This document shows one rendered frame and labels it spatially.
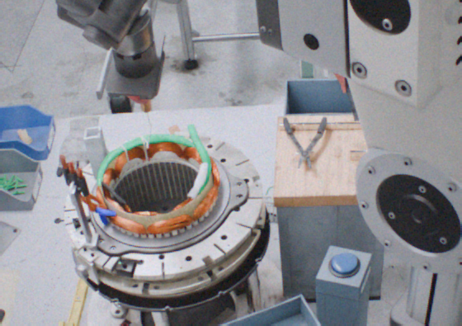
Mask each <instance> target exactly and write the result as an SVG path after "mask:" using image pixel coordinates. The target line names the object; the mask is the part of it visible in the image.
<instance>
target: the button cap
mask: <svg viewBox="0 0 462 326"><path fill-rule="evenodd" d="M356 268H357V259H356V257H355V255H354V254H352V253H348V252H345V253H339V254H337V255H336V256H334V257H333V259H332V269H333V270H334V271H335V272H336V273H338V274H340V275H345V274H348V273H351V272H353V271H355V270H356Z"/></svg>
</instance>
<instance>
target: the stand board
mask: <svg viewBox="0 0 462 326"><path fill-rule="evenodd" d="M285 117H287V119H288V121H289V123H295V122H304V123H320V121H321V120H322V118H323V117H327V122H331V130H325V131H324V135H323V138H322V139H320V140H319V142H318V143H317V144H316V146H315V147H314V149H313V151H314V162H311V165H312V168H309V165H308V162H302V165H300V167H299V168H298V169H297V166H298V162H296V159H295V151H297V149H296V148H295V147H294V145H293V144H292V143H291V141H290V140H289V139H288V137H287V135H286V132H285V131H280V123H283V118H285ZM332 122H355V120H354V118H353V115H349V116H278V118H277V134H276V164H275V179H274V196H273V198H274V207H282V206H335V205H359V204H358V200H357V198H356V184H355V178H356V169H357V166H358V164H359V162H360V161H350V150H361V149H364V150H367V151H368V149H367V146H366V142H365V138H364V135H363V132H362V130H332ZM317 133H318V131H317V130H301V131H292V134H293V135H294V137H295V138H296V139H297V141H298V142H299V144H300V145H302V147H303V148H304V150H306V149H307V148H308V146H309V145H310V141H309V139H312V140H313V139H314V137H315V136H316V134H317Z"/></svg>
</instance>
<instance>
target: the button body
mask: <svg viewBox="0 0 462 326"><path fill-rule="evenodd" d="M345 252H348V253H353V254H355V255H356V256H357V257H358V258H359V260H360V261H361V269H360V270H359V271H358V273H357V274H355V275H354V276H351V277H348V278H337V277H336V276H334V275H333V274H332V273H331V272H330V271H329V269H328V262H329V260H330V259H331V258H332V257H333V256H334V255H336V254H339V253H345ZM369 269H370V272H371V253H362V252H358V251H356V250H351V249H344V248H339V247H335V246H331V245H330V247H329V249H328V252H327V255H326V257H325V259H324V261H323V265H322V266H321V267H320V269H319V271H318V275H317V276H316V293H317V295H316V310H317V318H316V319H317V320H318V322H319V323H320V324H321V326H367V310H368V309H369V292H370V274H369V276H368V277H367V279H366V282H365V278H366V275H367V273H368V271H369ZM364 282H365V286H364V289H363V290H362V292H361V287H362V285H363V284H364Z"/></svg>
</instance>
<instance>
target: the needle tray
mask: <svg viewBox="0 0 462 326"><path fill-rule="evenodd" d="M316 318H317V317H316V315H314V313H313V311H312V310H311V309H310V308H309V306H308V304H307V301H306V299H305V298H304V297H303V296H302V295H298V296H296V297H294V298H291V299H289V300H285V301H283V302H280V303H279V304H276V305H273V306H271V307H268V308H266V309H263V310H260V311H257V312H256V313H253V314H248V315H245V316H243V317H241V318H239V319H235V320H233V321H230V322H228V323H226V324H221V325H218V326H321V324H320V323H319V322H318V320H317V319H316Z"/></svg>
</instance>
